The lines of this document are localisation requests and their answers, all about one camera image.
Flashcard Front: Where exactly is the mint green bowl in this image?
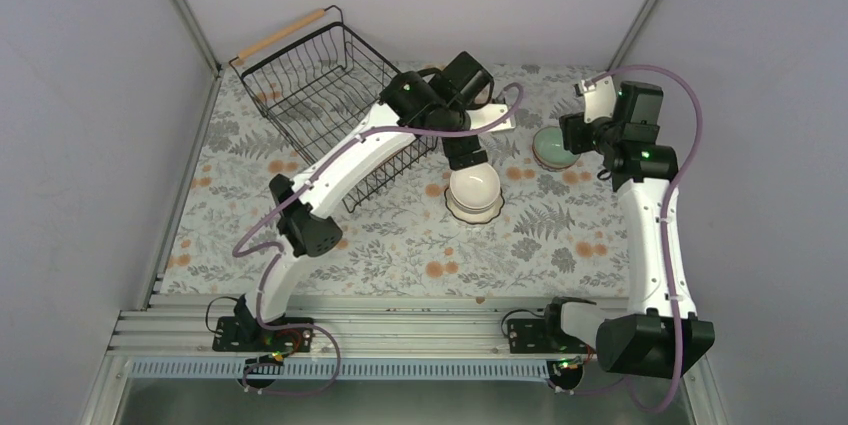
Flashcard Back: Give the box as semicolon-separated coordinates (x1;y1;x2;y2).
532;126;580;170

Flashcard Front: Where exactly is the white ribbed bowl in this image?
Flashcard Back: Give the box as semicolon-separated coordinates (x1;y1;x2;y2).
448;163;501;209

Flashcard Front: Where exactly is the white scalloped bowl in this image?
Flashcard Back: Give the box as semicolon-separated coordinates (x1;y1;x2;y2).
444;188;505;226

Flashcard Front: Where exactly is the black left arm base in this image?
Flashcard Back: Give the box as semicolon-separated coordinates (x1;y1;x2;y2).
204;297;314;355

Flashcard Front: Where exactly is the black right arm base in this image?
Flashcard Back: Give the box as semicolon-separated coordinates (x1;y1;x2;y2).
505;318;589;354

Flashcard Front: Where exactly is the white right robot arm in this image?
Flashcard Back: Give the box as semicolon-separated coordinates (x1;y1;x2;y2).
541;78;715;379

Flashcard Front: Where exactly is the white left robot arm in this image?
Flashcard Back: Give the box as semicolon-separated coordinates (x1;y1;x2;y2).
232;52;494;350

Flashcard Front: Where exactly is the floral table mat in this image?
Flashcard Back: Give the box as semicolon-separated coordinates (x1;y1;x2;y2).
161;65;629;298

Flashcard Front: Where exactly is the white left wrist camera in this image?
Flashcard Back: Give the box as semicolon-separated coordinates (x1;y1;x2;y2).
467;103;517;134

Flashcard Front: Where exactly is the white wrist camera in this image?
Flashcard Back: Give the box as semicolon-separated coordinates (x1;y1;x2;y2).
467;103;517;134
575;77;618;123

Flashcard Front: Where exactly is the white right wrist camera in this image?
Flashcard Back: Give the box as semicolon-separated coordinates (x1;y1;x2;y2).
575;77;618;123

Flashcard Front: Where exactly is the black wire dish rack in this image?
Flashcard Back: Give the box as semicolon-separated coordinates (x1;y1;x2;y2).
228;5;440;214

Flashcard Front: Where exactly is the aluminium frame post right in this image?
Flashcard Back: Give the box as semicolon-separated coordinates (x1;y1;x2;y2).
606;0;661;70

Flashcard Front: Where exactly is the aluminium frame post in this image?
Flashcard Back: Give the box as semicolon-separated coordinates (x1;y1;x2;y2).
170;0;221;77
606;0;661;70

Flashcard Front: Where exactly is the wooden rack handle far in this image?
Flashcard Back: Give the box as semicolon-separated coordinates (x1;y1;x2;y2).
236;9;327;60

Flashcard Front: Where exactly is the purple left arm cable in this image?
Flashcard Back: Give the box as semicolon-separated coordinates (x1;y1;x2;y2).
231;81;525;397

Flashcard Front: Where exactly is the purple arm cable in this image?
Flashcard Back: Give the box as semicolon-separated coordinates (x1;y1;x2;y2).
231;81;525;397
549;64;704;414

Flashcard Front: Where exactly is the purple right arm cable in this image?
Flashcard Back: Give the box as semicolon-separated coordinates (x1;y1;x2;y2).
549;64;704;414

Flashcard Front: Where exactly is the aluminium frame post left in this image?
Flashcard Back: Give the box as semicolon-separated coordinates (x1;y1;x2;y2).
170;0;221;77

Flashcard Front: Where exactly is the aluminium rail base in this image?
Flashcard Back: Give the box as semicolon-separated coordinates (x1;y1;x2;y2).
105;293;705;381

